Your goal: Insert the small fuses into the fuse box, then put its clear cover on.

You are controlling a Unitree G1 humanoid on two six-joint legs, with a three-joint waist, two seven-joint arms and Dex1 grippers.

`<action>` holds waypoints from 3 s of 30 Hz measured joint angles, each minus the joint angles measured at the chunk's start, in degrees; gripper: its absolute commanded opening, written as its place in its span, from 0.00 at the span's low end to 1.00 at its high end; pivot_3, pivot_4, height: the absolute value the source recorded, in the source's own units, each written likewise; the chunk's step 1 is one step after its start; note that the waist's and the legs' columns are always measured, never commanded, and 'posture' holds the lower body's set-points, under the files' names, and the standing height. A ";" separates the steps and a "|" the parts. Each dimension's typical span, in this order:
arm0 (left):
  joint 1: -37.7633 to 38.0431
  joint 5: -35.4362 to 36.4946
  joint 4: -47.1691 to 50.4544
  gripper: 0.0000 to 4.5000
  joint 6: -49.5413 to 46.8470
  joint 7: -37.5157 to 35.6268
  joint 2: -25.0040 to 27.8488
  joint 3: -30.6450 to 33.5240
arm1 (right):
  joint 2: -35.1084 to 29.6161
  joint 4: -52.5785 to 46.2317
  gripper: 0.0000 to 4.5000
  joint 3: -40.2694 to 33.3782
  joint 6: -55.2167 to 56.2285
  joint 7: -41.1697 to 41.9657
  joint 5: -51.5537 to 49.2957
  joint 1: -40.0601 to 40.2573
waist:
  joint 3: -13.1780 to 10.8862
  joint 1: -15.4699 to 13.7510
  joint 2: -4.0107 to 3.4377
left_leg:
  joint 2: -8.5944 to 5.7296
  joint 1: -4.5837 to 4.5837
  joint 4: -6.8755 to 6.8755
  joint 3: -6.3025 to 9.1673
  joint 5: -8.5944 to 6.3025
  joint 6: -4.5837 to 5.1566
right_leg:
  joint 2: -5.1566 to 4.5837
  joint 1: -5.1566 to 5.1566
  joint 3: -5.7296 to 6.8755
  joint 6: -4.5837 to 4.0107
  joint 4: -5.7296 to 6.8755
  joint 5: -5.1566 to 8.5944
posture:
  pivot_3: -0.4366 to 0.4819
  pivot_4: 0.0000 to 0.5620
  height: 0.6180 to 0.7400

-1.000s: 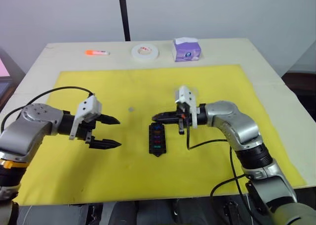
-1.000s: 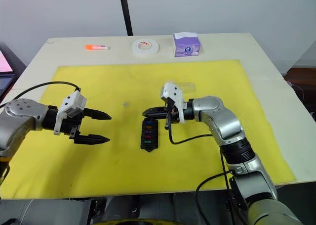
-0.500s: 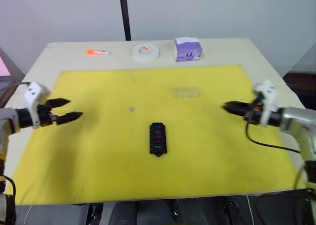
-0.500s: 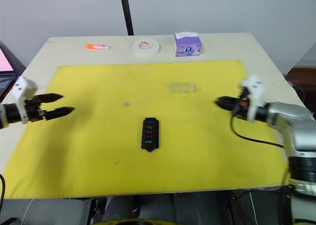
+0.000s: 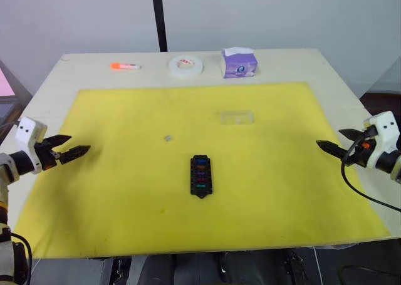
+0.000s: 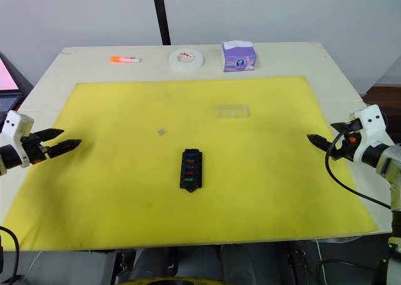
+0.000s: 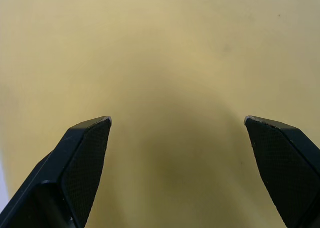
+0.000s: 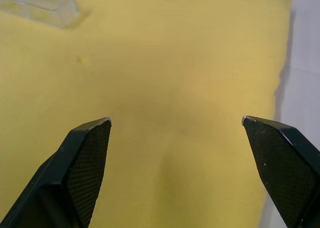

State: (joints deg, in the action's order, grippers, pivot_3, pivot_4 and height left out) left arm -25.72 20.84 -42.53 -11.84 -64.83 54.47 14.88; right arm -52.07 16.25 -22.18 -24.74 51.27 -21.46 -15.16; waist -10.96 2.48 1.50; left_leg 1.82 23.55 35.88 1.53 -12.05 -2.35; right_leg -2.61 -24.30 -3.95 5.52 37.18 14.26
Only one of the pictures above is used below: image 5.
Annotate purple tissue box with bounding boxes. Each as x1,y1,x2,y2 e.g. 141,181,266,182
221,46,259,80

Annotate black fuse box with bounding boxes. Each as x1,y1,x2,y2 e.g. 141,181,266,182
189,154,215,200

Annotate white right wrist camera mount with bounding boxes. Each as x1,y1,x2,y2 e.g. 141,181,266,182
363,110,401,170

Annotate black vertical post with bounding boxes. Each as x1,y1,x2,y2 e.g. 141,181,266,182
150,0,169,52

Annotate clear plastic fuse box cover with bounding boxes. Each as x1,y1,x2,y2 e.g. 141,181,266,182
220,110,256,125

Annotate thin white cable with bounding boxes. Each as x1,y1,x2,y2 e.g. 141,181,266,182
312,246,324,285

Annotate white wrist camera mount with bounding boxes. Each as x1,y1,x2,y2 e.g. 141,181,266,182
14,117,48,175
363,110,401,170

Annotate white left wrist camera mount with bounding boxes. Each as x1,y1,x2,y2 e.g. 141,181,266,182
14,117,48,175

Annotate marker with orange cap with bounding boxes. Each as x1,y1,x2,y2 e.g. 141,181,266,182
110,62,142,71

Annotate dark rounded shape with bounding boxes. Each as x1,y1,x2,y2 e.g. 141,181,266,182
219,249,303,285

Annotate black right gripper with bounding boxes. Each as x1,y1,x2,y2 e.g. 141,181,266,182
315,128,377,169

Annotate black cable loop on floor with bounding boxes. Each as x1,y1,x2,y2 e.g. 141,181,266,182
337,264,401,285

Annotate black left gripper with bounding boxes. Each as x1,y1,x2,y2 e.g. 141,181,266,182
33,134,92,172

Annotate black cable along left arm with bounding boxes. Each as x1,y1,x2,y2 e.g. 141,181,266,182
11,231,34,285

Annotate yellow foam mat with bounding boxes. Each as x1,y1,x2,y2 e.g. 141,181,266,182
14,81,391,260

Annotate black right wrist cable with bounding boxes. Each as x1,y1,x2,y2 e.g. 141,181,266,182
340,125,401,213

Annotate white tape roll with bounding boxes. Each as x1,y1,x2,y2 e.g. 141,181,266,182
168,55,206,79

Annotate laptop with pink screen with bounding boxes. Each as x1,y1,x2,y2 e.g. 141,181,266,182
0,59,33,125

